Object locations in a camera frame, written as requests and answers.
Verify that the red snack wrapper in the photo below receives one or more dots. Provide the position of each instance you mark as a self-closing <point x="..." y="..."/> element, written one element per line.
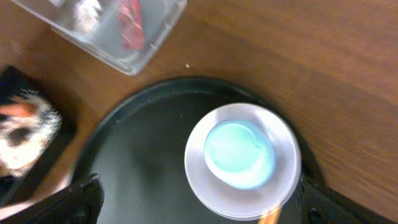
<point x="130" y="21"/>

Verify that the black food waste bin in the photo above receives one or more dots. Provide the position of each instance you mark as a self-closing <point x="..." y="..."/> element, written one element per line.
<point x="18" y="189"/>

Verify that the pile of rice waste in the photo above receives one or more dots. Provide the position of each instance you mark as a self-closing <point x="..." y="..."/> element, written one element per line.
<point x="44" y="124"/>

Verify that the white tissue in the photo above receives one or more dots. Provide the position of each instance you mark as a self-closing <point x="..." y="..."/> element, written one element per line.
<point x="87" y="15"/>

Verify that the clear plastic waste bin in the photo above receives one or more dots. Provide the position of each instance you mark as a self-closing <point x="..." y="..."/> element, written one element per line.
<point x="105" y="40"/>

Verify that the round black tray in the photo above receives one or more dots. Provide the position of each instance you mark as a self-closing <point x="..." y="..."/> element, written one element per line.
<point x="138" y="151"/>

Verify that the orange carrot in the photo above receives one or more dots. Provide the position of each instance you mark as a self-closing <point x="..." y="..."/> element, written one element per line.
<point x="19" y="110"/>

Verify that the wooden chopstick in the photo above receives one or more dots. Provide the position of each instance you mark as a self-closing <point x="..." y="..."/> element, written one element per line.
<point x="270" y="217"/>

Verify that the brown food scrap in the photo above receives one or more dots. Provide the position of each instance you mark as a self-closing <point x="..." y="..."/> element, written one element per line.
<point x="18" y="136"/>

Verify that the white bowl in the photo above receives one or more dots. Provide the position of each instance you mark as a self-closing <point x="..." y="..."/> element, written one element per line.
<point x="226" y="200"/>

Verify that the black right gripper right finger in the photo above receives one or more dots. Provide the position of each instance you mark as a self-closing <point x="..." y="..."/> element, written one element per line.
<point x="320" y="204"/>

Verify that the light blue cup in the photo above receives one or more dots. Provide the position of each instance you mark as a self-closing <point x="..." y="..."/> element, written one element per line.
<point x="239" y="154"/>

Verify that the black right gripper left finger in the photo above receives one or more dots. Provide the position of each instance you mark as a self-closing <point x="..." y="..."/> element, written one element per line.
<point x="79" y="203"/>

